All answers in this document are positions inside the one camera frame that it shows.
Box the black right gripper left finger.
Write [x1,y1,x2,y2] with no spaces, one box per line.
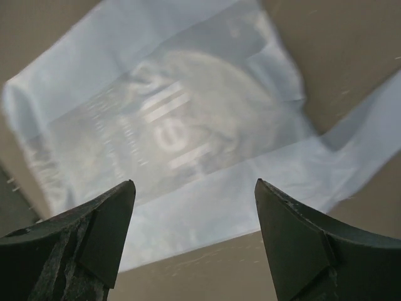
[1,180,135,300]

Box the light blue printed trash bag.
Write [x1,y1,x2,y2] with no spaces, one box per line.
[2,1,400,271]

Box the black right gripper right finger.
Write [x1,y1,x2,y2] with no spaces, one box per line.
[254,179,400,300]

